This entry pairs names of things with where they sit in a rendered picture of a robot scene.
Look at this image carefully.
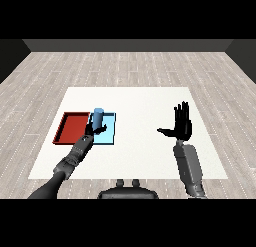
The small blue can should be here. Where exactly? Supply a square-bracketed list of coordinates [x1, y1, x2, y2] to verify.
[92, 107, 105, 130]

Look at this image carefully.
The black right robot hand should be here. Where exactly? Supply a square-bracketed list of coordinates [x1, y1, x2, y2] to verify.
[156, 101, 193, 142]

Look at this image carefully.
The dark grey robot body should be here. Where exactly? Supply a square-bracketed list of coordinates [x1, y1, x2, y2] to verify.
[97, 179, 160, 200]

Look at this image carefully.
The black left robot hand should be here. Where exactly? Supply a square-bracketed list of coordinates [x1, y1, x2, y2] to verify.
[84, 119, 108, 138]

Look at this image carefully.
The shallow light blue open box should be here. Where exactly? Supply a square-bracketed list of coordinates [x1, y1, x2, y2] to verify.
[87, 112, 117, 146]

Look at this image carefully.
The shallow red open box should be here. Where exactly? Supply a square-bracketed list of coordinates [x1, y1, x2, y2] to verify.
[52, 111, 91, 146]

